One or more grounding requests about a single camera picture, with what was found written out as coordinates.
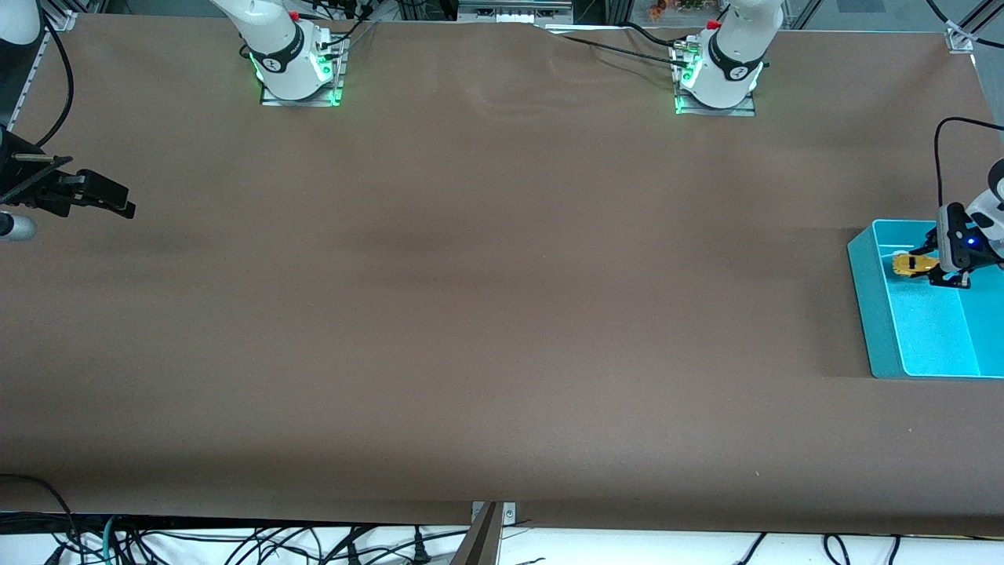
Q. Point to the orange background object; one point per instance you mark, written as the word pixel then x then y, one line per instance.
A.
pixel 657 9

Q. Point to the teal plastic bin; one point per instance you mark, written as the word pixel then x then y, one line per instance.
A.
pixel 925 337

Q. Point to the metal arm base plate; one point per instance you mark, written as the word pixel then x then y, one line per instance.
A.
pixel 718 113
pixel 302 103

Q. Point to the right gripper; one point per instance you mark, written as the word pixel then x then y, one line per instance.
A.
pixel 23 186

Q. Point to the diagonal aluminium profile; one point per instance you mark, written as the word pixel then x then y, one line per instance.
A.
pixel 980 20

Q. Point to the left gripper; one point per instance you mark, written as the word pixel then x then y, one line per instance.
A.
pixel 954 220

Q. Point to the brown slanted bar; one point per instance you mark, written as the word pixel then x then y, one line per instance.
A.
pixel 478 541

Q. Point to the yellow toy beetle car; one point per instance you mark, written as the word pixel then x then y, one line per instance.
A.
pixel 914 264

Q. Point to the aluminium frame unit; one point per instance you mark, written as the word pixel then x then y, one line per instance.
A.
pixel 514 9

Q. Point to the metal table corner bracket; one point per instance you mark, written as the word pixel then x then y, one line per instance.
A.
pixel 961 39
pixel 63 21

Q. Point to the aluminium table side rail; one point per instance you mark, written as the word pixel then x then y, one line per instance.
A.
pixel 35 59

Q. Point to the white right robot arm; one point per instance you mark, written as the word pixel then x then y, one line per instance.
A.
pixel 286 63

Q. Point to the small metal edge bracket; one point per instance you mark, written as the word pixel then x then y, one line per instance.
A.
pixel 508 512

